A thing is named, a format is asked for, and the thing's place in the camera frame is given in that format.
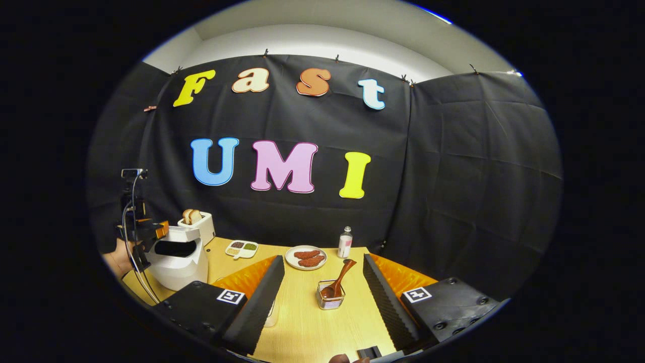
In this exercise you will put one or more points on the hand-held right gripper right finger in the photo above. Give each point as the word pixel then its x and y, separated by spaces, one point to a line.
pixel 385 307

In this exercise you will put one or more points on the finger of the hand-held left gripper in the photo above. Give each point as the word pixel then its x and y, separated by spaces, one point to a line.
pixel 151 229

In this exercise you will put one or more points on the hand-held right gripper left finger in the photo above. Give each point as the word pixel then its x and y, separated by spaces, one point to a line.
pixel 262 302

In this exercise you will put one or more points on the glass tray of rice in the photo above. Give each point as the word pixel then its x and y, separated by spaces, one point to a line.
pixel 272 317

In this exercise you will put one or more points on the white rice cooker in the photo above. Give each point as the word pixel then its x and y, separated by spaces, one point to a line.
pixel 176 272

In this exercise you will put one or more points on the brown wooden spoon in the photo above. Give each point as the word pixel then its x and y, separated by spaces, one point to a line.
pixel 340 277

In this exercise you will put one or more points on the toast bread slice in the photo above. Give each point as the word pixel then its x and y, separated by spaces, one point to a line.
pixel 195 217
pixel 186 217

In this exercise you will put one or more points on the white divided bean dish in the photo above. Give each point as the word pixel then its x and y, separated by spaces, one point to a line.
pixel 249 253

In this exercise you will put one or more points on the white round plate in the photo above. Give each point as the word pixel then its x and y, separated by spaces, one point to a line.
pixel 289 258

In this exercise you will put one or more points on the white toaster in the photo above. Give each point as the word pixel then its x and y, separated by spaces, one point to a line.
pixel 206 229

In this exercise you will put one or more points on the red-brown meat piece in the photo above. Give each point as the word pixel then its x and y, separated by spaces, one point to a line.
pixel 307 254
pixel 311 261

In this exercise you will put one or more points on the small pink label bottle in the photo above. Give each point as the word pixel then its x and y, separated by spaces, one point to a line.
pixel 345 245

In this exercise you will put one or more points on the black backdrop cloth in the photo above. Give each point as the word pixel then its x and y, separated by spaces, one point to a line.
pixel 302 217

